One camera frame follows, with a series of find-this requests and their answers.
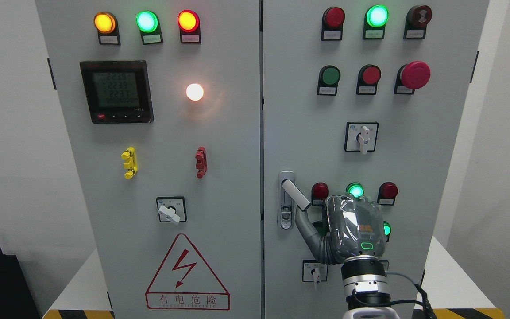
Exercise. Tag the grey cabinet door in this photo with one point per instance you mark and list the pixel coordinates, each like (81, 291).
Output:
(223, 208)
(305, 133)

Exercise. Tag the green lit light top right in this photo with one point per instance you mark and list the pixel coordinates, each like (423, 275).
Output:
(375, 20)

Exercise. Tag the yellow terminal connector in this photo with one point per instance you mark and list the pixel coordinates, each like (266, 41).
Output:
(130, 163)

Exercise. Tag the grey right cabinet door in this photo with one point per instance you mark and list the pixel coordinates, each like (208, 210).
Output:
(305, 133)

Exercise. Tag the green lit light middle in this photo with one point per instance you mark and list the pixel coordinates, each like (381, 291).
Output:
(356, 189)

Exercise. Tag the black box at left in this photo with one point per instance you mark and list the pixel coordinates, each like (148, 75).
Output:
(16, 301)

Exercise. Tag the black digital power meter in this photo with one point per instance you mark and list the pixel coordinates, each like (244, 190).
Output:
(117, 92)

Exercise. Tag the white platform with hazard stripes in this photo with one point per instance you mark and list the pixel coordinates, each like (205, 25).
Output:
(451, 291)

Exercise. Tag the green push button upper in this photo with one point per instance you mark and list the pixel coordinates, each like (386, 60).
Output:
(328, 79)

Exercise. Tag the red terminal connector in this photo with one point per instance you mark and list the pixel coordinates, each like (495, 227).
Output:
(201, 162)

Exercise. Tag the white selector switch lower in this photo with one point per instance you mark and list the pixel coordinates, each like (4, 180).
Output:
(314, 272)

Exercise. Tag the white selector switch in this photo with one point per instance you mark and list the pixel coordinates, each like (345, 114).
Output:
(361, 137)
(314, 272)

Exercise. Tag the dark red light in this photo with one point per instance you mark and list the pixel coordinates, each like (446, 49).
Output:
(332, 24)
(388, 191)
(319, 193)

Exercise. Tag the dark red buzzer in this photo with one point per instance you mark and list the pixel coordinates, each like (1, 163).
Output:
(416, 22)

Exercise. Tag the white lit indicator light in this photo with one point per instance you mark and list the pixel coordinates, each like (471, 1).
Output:
(195, 92)

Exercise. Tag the white selector switch left door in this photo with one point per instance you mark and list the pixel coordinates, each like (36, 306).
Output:
(171, 209)

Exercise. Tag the dark red light top right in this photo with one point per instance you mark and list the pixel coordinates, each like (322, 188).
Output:
(332, 24)

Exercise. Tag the red emergency stop button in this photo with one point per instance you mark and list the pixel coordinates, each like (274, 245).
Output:
(412, 76)

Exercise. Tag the red push button upper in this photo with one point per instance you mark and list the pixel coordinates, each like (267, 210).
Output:
(368, 77)

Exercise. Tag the yellow indicator light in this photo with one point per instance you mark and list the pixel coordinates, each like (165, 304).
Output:
(107, 28)

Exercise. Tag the green indicator light top left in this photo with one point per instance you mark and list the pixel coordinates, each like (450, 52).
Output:
(149, 27)

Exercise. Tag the black selector switch lower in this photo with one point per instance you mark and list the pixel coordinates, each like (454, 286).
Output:
(385, 263)

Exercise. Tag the green lit button lower right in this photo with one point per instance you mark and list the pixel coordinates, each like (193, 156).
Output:
(387, 230)

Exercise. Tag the white selector switch upper right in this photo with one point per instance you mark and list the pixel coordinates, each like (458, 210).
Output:
(361, 137)

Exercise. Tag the green push button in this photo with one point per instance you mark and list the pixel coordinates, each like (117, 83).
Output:
(328, 79)
(321, 228)

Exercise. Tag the grey left cabinet door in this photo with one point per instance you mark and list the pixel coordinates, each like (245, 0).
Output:
(223, 208)

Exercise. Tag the dark red light middle right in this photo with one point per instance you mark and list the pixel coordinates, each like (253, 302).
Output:
(388, 191)

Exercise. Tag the dark red light middle left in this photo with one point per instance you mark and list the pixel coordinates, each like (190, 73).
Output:
(319, 193)

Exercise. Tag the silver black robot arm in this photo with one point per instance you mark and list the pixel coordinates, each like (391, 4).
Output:
(366, 289)

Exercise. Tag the silver door handle lock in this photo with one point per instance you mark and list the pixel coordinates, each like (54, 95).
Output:
(290, 198)

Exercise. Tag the grey robot hand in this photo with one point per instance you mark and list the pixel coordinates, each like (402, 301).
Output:
(356, 229)

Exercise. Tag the green push button lower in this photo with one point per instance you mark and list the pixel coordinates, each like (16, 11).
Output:
(321, 228)

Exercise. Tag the green lit light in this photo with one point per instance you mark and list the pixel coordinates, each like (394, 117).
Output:
(375, 20)
(356, 189)

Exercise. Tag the red lit indicator light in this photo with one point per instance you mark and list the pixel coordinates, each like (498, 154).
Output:
(189, 27)

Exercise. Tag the red electrical warning triangle sticker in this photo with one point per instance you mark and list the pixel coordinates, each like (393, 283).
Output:
(185, 281)

